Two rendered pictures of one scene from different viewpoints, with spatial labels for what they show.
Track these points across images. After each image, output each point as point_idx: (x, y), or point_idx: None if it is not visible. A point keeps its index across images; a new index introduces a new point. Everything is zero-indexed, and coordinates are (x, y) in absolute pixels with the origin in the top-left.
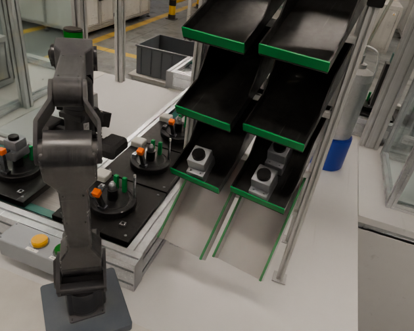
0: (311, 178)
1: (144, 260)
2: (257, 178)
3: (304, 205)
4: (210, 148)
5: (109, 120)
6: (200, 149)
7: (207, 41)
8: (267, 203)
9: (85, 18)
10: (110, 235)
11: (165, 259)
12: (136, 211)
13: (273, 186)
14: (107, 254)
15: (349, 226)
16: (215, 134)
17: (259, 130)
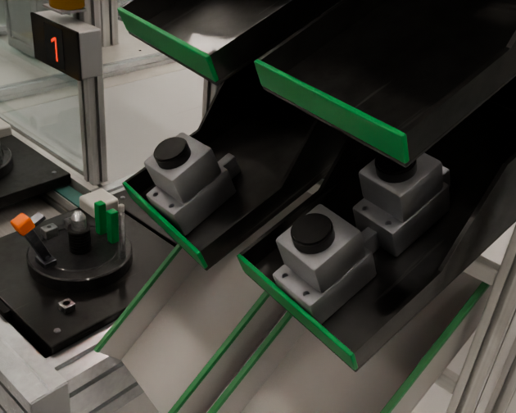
0: (495, 287)
1: (79, 398)
2: (290, 242)
3: (476, 368)
4: (245, 155)
5: None
6: (178, 140)
7: None
8: (312, 326)
9: None
10: (27, 322)
11: (150, 411)
12: (115, 288)
13: (345, 279)
14: None
15: None
16: (272, 125)
17: (289, 82)
